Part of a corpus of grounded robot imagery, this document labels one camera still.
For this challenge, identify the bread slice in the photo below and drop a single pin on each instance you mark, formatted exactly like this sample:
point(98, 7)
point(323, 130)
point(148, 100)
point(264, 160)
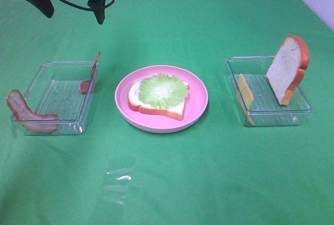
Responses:
point(175, 112)
point(288, 68)

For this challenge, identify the curved bacon strip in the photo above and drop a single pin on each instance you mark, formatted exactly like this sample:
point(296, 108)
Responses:
point(22, 112)

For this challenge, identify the clear plastic container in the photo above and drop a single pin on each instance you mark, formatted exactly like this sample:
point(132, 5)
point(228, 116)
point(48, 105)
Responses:
point(265, 109)
point(55, 89)

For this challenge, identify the pink round plate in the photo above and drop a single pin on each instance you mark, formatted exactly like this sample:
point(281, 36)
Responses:
point(196, 103)

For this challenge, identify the green tablecloth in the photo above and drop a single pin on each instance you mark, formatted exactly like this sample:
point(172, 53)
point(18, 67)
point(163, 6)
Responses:
point(215, 172)

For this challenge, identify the yellow cheese slice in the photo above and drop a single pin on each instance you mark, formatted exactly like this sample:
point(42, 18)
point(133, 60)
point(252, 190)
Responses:
point(245, 98)

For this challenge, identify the straight ham strip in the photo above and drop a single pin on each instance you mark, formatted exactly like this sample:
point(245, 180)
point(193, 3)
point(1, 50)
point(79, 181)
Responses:
point(84, 86)

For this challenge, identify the left clear plastic container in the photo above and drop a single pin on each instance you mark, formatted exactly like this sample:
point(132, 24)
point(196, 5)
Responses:
point(55, 89)

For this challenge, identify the green lettuce leaf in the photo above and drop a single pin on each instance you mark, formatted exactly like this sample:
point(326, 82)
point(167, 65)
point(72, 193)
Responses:
point(163, 91)

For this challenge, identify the right clear plastic container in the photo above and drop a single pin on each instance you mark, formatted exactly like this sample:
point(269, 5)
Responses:
point(265, 109)

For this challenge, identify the clear plastic film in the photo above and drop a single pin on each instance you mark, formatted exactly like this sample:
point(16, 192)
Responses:
point(116, 180)

